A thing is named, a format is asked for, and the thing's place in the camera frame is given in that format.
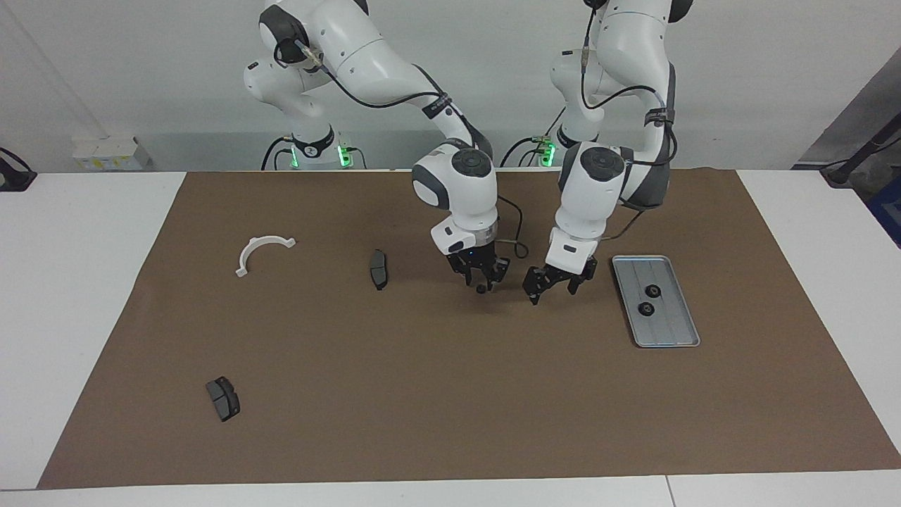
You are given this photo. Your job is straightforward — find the black base cable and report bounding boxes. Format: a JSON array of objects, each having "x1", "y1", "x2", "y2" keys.
[
  {"x1": 500, "y1": 104, "x2": 568, "y2": 169},
  {"x1": 260, "y1": 137, "x2": 294, "y2": 171}
]

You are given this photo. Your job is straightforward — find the black left base cable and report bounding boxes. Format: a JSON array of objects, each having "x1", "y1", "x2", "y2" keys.
[{"x1": 500, "y1": 104, "x2": 568, "y2": 169}]

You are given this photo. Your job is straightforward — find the black clamp mount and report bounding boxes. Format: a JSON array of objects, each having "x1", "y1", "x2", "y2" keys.
[{"x1": 0, "y1": 148, "x2": 37, "y2": 192}]

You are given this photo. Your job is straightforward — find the white wall socket box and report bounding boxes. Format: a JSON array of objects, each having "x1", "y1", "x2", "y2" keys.
[{"x1": 73, "y1": 137, "x2": 145, "y2": 172}]

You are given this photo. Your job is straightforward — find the black right base cable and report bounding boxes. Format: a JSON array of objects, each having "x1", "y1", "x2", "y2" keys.
[{"x1": 260, "y1": 137, "x2": 294, "y2": 171}]

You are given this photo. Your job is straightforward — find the grey metal tray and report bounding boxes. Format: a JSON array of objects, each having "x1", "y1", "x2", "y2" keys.
[{"x1": 611, "y1": 255, "x2": 701, "y2": 349}]

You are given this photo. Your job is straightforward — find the dark grey grooved brake pad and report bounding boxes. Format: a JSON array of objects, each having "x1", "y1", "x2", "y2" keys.
[{"x1": 205, "y1": 376, "x2": 241, "y2": 423}]

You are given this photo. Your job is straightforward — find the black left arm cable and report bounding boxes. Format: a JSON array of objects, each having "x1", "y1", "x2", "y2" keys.
[{"x1": 579, "y1": 7, "x2": 680, "y2": 244}]

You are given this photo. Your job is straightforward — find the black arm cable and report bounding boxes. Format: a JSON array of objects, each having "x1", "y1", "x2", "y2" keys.
[
  {"x1": 278, "y1": 35, "x2": 529, "y2": 260},
  {"x1": 579, "y1": 7, "x2": 680, "y2": 244}
]

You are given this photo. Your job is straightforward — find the brown table mat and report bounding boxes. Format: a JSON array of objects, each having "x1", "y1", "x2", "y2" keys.
[{"x1": 37, "y1": 169, "x2": 901, "y2": 490}]

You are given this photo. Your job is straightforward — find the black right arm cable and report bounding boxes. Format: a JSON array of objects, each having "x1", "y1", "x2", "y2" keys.
[{"x1": 278, "y1": 35, "x2": 529, "y2": 260}]

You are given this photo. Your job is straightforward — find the black stand pole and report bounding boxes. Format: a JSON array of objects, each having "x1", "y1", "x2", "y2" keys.
[{"x1": 820, "y1": 116, "x2": 901, "y2": 187}]

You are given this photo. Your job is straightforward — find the blue crate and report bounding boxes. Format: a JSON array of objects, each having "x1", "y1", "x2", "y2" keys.
[{"x1": 867, "y1": 176, "x2": 901, "y2": 249}]

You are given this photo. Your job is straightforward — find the white curved plastic bracket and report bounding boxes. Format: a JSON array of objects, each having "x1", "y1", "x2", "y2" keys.
[{"x1": 234, "y1": 235, "x2": 297, "y2": 278}]

